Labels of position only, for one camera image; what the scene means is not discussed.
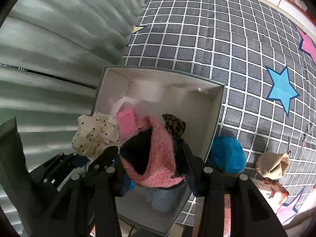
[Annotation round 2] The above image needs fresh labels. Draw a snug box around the beige sock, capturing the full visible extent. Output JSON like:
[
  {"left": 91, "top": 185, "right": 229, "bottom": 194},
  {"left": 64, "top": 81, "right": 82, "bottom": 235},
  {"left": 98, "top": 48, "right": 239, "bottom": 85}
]
[{"left": 255, "top": 152, "right": 290, "bottom": 180}]

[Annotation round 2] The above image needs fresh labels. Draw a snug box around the pink knitted sock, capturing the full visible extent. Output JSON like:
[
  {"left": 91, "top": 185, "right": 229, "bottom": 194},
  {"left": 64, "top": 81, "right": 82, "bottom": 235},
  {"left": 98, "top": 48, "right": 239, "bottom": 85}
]
[{"left": 120, "top": 115, "right": 188, "bottom": 188}]

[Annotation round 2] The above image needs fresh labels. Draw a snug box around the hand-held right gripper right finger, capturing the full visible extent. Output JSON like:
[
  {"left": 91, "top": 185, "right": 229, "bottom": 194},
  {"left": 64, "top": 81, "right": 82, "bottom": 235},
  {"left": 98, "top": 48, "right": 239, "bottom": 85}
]
[{"left": 177, "top": 143, "right": 288, "bottom": 237}]

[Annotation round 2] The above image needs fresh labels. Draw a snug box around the white polka dot scrunchie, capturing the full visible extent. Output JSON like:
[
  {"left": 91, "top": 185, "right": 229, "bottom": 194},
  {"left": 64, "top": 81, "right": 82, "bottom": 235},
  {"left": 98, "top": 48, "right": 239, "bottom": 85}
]
[{"left": 71, "top": 112, "right": 121, "bottom": 160}]

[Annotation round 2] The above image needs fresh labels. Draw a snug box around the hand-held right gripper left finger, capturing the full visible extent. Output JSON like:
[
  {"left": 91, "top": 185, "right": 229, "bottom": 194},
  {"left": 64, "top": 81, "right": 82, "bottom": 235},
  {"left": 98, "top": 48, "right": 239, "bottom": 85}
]
[{"left": 42, "top": 146, "right": 136, "bottom": 237}]

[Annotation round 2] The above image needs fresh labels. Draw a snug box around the light blue cloth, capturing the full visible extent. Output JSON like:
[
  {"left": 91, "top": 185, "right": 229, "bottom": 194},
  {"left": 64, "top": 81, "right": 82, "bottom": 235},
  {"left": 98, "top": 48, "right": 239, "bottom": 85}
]
[{"left": 146, "top": 184, "right": 188, "bottom": 213}]

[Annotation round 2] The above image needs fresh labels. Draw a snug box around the pink sponge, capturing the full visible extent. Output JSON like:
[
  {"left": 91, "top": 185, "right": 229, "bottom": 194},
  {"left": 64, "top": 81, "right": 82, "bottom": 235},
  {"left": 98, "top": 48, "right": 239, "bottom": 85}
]
[{"left": 116, "top": 106, "right": 139, "bottom": 141}]

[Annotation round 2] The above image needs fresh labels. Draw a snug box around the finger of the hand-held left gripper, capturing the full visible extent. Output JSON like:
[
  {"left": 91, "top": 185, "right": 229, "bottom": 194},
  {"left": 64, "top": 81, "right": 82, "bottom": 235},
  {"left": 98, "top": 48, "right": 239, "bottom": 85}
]
[{"left": 30, "top": 152, "right": 87, "bottom": 195}]

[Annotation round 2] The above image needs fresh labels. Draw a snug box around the grey checked blanket with stars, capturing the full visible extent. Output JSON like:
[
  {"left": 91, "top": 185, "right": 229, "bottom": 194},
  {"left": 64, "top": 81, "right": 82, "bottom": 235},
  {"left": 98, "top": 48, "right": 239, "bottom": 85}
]
[{"left": 122, "top": 0, "right": 316, "bottom": 228}]

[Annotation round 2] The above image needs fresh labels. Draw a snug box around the grey cardboard box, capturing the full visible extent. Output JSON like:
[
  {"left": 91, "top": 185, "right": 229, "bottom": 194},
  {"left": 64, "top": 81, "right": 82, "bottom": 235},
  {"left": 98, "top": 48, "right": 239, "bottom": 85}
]
[{"left": 90, "top": 65, "right": 226, "bottom": 236}]

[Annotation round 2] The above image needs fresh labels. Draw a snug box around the leopard print scrunchie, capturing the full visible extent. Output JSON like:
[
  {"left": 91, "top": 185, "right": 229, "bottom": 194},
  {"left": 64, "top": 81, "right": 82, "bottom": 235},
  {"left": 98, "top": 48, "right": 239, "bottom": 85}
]
[{"left": 162, "top": 114, "right": 187, "bottom": 138}]

